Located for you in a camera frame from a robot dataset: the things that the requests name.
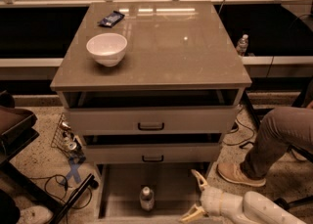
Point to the white bowl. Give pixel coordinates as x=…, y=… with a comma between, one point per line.
x=107, y=49

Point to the white shoe bottom left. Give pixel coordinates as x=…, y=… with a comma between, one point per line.
x=35, y=215

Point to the tan shoe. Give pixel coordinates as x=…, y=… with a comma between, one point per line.
x=232, y=173

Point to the top drawer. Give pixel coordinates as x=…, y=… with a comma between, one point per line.
x=144, y=112

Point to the blue snack packet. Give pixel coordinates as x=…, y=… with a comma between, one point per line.
x=112, y=19

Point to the grey drawer cabinet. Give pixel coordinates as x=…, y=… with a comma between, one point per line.
x=171, y=45

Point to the dark chair left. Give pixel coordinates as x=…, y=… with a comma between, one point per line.
x=16, y=132

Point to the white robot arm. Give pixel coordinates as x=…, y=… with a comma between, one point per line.
x=252, y=208

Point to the wire basket with cans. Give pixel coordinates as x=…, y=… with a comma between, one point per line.
x=65, y=141

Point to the clear plastic bottle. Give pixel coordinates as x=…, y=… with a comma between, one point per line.
x=147, y=198

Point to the black tripod leg left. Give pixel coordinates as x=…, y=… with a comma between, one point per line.
x=88, y=184

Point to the middle drawer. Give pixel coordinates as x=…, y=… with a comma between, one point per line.
x=151, y=148

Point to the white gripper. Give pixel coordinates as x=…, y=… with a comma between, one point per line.
x=210, y=201

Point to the open bottom drawer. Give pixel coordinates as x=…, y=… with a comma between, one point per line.
x=176, y=190

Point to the blue tape cross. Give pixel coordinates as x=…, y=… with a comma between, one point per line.
x=74, y=164

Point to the background water bottle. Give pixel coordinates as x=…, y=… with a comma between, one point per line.
x=242, y=45

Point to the person's leg brown trousers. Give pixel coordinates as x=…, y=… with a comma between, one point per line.
x=280, y=128

